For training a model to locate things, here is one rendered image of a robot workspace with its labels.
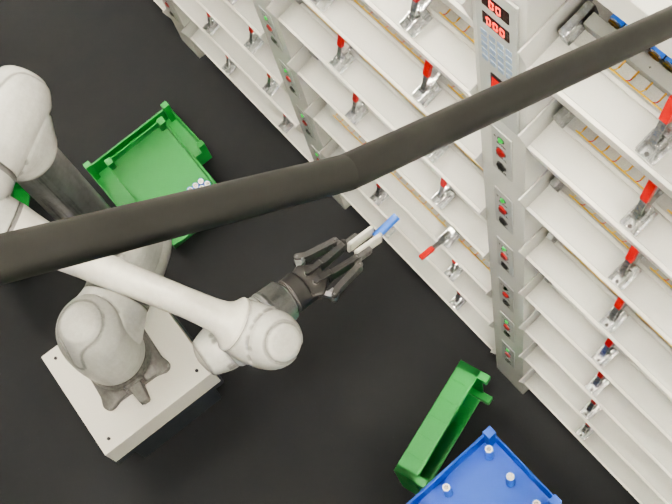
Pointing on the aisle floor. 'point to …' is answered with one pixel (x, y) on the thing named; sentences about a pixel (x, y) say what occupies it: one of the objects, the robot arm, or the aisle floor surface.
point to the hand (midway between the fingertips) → (364, 242)
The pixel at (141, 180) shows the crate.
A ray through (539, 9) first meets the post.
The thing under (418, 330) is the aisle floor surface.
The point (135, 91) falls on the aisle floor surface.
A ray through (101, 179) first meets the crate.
